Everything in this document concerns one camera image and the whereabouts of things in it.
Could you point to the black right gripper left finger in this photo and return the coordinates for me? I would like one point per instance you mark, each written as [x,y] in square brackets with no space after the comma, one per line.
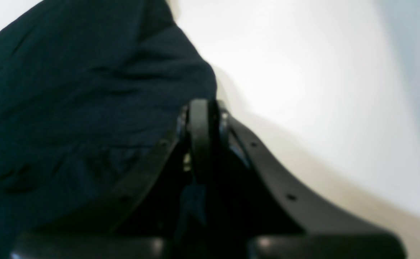
[140,217]

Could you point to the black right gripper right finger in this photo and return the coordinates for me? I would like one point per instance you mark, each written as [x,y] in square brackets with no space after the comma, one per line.
[274,215]

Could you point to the black T-shirt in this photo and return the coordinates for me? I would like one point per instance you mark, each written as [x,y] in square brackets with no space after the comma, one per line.
[87,87]

